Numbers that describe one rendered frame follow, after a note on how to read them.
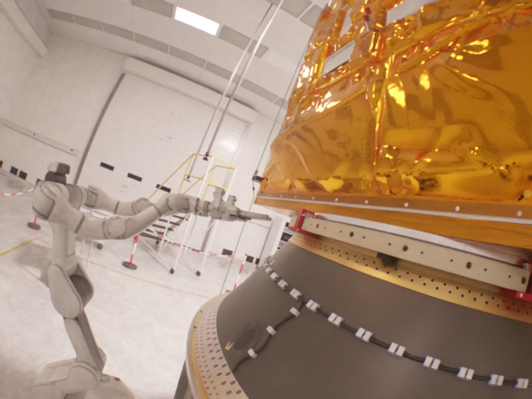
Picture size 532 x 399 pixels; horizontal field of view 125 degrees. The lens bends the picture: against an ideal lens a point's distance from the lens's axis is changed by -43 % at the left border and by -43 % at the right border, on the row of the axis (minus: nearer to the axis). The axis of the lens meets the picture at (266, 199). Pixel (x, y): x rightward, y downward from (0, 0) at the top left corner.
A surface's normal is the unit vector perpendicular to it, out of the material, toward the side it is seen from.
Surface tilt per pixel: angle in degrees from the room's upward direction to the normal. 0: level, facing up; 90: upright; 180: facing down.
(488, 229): 90
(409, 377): 62
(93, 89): 90
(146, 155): 90
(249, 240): 90
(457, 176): 125
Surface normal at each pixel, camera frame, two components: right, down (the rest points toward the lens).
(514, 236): -0.87, -0.34
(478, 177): -0.90, 0.26
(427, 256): -0.68, -0.30
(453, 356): -0.34, -0.68
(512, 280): -0.49, -0.25
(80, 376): 0.32, 0.02
